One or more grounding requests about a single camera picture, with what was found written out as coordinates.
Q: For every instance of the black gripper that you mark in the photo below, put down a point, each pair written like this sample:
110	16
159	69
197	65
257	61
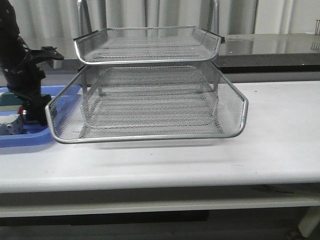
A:
23	77

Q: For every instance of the red emergency push button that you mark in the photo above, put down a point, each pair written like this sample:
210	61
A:
22	112

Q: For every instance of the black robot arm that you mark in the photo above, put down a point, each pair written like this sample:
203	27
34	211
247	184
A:
9	29

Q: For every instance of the silver mesh tiered rack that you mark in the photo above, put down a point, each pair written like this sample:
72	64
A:
145	84

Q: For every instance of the white circuit breaker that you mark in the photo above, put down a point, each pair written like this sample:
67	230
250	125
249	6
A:
11	125

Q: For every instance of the blue plastic tray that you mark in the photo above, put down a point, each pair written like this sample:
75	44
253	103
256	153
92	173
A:
34	134

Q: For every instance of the green terminal block component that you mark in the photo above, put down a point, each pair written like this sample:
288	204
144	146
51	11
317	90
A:
10	102

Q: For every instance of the grey stone counter ledge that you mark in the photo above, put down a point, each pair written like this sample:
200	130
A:
269	53

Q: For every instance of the white table leg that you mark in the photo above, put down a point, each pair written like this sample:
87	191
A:
310	221

